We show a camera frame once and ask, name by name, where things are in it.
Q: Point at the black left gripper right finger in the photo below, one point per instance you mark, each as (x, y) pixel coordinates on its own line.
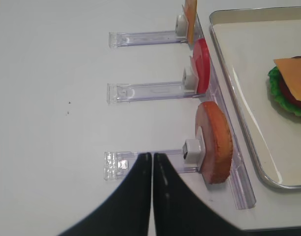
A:
(178, 211)

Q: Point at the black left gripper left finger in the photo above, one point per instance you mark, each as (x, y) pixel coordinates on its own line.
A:
(126, 212)

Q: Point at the clear tomato pusher track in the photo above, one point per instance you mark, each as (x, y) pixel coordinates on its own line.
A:
(124, 93)

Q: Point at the upright red tomato slice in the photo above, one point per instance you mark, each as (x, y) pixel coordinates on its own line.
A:
(200, 62)

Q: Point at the stacked green lettuce leaf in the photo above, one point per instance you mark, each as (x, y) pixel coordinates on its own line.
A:
(275, 78)

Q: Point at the stacked tomato slice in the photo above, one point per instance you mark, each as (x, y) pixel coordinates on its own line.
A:
(286, 93)

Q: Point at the clear cheese pusher track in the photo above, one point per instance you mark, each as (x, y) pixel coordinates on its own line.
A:
(179, 35)

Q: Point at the stacked cheese slice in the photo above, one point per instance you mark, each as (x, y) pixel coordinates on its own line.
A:
(290, 70)

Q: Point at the upright cheese slice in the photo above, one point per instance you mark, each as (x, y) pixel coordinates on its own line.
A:
(189, 9)

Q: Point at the clear bun pusher track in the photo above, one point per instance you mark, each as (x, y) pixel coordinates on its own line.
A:
(188, 159)

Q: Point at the upright bottom bun slice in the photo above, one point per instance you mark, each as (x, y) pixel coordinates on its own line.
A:
(212, 122)

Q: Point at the white metal serving tray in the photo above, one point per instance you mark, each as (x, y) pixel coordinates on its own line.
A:
(247, 42)

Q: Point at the left clear acrylic rail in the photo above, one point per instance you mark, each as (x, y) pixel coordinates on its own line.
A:
(238, 179)

